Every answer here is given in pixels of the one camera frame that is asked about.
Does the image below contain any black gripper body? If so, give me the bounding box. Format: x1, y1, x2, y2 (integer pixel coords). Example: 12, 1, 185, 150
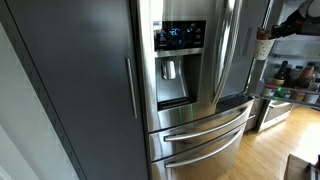
269, 9, 306, 40

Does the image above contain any confetti print paper cup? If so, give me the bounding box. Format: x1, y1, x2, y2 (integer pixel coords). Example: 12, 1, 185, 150
254, 36, 276, 61

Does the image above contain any dark bottle with label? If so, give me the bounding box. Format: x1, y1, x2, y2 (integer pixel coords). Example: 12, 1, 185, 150
271, 60, 290, 88

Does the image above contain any brown bottle orange label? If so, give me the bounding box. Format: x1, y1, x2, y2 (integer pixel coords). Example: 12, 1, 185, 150
294, 64, 316, 90

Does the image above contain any open refrigerator door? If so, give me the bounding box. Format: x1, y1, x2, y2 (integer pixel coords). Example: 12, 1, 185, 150
244, 0, 320, 109

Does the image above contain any red capped bottle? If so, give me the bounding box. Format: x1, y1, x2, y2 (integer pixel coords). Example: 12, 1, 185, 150
263, 83, 278, 98

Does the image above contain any clear door bin with bottles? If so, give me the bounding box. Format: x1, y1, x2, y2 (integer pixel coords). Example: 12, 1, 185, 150
249, 83, 320, 108

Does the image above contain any stainless steel oven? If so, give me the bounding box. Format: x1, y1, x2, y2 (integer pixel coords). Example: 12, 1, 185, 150
255, 99, 295, 133

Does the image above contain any stainless steel refrigerator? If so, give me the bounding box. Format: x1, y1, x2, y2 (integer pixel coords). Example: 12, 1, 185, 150
131, 0, 278, 180

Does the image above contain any black water dispenser panel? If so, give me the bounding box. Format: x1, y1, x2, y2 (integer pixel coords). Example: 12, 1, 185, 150
152, 20, 207, 112

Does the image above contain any shallow stainless freezer drawer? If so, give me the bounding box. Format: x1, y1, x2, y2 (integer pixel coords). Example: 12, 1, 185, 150
148, 98, 256, 163

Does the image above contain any brown box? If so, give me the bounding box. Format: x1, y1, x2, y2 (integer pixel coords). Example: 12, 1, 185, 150
283, 153, 320, 180

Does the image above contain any deep stainless freezer drawer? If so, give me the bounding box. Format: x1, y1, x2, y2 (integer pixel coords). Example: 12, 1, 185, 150
149, 121, 249, 180

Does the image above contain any dark grey cabinet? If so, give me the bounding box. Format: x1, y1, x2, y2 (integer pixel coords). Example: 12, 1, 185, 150
0, 0, 149, 180

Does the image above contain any curved refrigerator door handle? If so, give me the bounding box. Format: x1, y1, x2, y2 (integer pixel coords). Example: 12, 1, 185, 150
211, 0, 244, 106

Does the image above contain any silver cabinet handle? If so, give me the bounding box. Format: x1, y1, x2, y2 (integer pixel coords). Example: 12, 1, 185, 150
125, 57, 138, 120

